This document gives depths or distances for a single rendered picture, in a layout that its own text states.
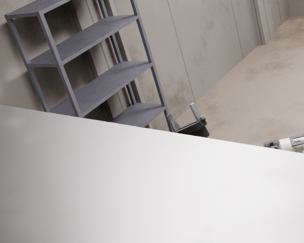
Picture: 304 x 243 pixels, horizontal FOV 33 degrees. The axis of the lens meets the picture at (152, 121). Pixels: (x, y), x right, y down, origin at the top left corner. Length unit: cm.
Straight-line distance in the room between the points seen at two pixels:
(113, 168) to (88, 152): 9
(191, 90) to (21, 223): 522
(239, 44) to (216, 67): 61
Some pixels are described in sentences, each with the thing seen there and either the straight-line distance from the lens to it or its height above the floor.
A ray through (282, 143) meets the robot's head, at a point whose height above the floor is 150.
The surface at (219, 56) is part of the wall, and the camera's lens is 636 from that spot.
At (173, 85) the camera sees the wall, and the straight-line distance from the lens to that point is 561.
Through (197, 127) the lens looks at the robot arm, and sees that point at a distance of 167.
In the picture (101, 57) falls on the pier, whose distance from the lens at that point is 462.
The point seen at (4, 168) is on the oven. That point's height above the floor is 210.
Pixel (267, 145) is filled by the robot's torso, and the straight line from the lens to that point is 208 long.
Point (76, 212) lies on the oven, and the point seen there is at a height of 210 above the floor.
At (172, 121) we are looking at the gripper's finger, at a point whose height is 170.
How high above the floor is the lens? 246
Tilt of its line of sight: 25 degrees down
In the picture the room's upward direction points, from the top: 18 degrees counter-clockwise
